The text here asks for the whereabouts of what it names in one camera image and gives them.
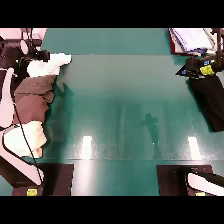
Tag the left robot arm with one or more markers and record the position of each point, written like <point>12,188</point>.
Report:
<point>6,106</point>

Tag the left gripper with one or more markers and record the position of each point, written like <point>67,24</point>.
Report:
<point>36,53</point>

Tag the white T-shirt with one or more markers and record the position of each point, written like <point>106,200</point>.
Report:
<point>46,66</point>

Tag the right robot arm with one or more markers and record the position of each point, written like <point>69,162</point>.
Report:
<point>206,183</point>

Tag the brown garment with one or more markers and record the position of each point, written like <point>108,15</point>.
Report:
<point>31,100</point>

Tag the white garment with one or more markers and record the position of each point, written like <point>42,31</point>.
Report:
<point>25,140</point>

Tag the pale lilac garment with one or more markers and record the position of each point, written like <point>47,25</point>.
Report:
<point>193,38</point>

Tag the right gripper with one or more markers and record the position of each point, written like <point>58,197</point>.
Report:
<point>195,66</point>

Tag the blue garment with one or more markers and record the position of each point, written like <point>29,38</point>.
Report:
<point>199,51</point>

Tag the red garment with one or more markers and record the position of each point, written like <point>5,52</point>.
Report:
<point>173,43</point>

